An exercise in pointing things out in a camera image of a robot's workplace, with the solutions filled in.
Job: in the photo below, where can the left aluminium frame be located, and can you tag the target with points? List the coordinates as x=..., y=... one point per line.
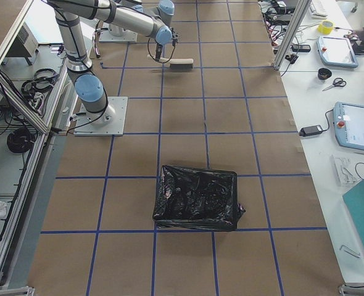
x=17, y=171

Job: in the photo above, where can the grey control box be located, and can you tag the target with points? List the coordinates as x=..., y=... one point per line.
x=25, y=45

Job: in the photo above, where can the lower blue teach pendant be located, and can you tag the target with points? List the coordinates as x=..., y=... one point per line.
x=349, y=125

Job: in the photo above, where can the black lined trash bin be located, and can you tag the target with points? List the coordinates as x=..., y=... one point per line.
x=195, y=198

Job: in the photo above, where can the clear plastic tray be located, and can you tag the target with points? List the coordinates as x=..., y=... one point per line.
x=344, y=168

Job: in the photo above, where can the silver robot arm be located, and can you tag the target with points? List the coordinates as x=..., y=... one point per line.
x=121, y=22

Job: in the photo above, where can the small black bowl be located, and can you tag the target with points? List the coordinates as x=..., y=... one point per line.
x=324, y=73

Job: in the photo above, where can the black power adapter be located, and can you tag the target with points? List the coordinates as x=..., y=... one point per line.
x=310, y=131

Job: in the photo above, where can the metal hex key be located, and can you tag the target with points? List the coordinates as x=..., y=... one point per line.
x=351, y=252

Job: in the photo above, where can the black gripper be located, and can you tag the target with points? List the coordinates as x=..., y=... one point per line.
x=158, y=49

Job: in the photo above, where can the blue teach pendant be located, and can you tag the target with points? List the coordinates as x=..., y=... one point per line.
x=349, y=125
x=336, y=52

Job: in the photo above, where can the upper blue teach pendant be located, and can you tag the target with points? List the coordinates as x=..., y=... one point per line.
x=336, y=52

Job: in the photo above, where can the white hand brush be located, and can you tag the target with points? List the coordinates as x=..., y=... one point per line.
x=174, y=64

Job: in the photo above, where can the aluminium frame post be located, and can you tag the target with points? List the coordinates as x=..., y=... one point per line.
x=294, y=24

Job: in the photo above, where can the black handled scissors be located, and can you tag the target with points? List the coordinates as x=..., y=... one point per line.
x=337, y=83

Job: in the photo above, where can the yellow tape roll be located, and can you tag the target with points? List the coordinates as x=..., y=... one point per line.
x=325, y=27

